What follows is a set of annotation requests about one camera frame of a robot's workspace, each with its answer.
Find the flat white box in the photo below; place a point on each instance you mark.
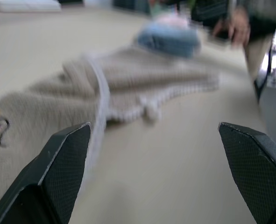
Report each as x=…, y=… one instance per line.
x=23, y=5

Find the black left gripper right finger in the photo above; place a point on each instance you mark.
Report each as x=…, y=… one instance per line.
x=256, y=172

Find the person's bare hand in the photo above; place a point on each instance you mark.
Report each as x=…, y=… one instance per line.
x=239, y=25

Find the blue cloth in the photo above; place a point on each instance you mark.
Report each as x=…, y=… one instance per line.
x=170, y=39

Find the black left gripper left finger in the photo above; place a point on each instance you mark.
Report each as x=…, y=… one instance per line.
x=58, y=175

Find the pink towel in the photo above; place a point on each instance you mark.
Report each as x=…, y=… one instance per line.
x=172, y=21

